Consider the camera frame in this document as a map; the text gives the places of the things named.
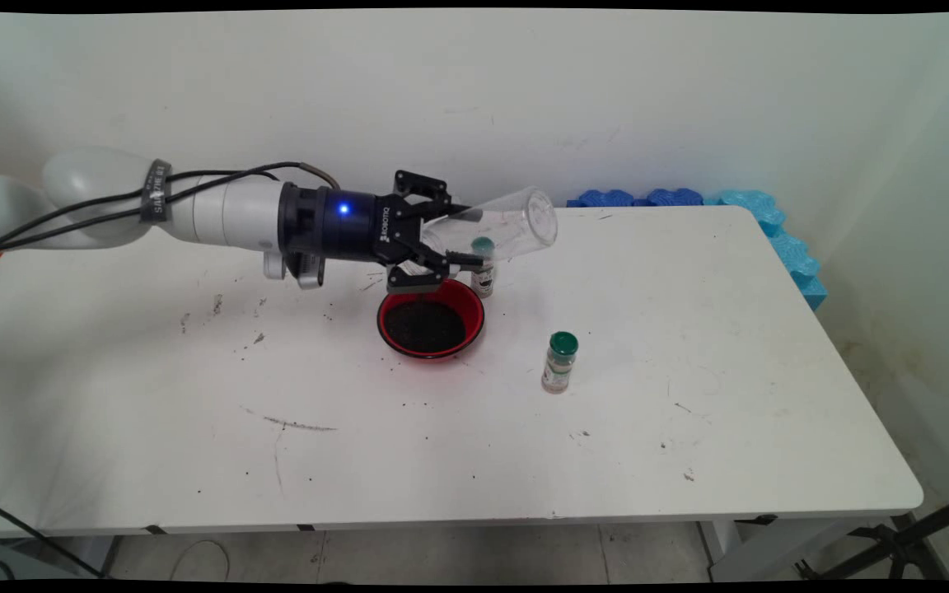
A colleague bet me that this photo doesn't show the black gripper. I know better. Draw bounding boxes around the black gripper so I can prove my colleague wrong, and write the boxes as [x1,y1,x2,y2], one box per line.
[277,170,484,296]

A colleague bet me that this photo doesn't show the clear plastic jar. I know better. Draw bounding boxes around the clear plastic jar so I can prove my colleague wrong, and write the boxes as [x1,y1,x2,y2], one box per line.
[421,186,559,266]

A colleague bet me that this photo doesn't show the green cap spice bottle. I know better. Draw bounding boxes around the green cap spice bottle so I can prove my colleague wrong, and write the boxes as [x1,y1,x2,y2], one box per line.
[541,331,580,395]
[470,237,498,299]

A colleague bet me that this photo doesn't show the red bowl with black rim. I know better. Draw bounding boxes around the red bowl with black rim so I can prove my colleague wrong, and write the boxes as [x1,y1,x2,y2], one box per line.
[376,278,486,361]

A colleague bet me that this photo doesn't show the black seeds in bowl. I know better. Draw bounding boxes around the black seeds in bowl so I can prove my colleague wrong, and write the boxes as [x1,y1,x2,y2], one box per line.
[384,299,467,351]

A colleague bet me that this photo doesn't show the light blue foam piece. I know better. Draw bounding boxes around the light blue foam piece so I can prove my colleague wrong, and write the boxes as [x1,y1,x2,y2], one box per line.
[705,189,829,312]

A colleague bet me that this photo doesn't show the white table leg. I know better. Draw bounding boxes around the white table leg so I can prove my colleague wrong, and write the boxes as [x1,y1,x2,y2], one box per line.
[71,535,123,577]
[699,512,928,582]

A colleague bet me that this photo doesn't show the black tripod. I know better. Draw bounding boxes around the black tripod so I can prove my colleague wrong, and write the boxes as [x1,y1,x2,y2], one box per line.
[796,488,949,581]

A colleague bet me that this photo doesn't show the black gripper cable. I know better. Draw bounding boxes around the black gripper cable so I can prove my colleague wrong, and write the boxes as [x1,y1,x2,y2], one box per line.
[0,161,342,252]

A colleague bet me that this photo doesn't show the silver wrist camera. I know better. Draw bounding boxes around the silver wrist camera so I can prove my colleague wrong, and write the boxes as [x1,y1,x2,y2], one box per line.
[285,251,327,291]

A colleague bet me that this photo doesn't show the black velcro strap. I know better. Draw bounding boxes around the black velcro strap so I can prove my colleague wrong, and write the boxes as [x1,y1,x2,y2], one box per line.
[139,159,173,222]

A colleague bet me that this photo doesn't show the white cable loop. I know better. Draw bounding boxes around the white cable loop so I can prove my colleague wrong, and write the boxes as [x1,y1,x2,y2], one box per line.
[170,539,231,581]

